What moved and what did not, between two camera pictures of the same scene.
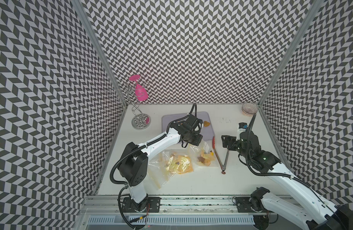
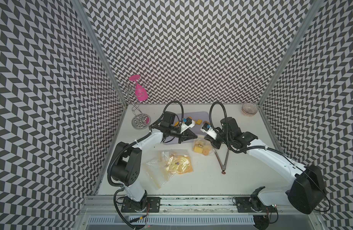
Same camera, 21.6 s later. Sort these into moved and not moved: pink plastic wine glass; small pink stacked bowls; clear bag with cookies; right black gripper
Moved: right black gripper
Not moved: small pink stacked bowls; pink plastic wine glass; clear bag with cookies
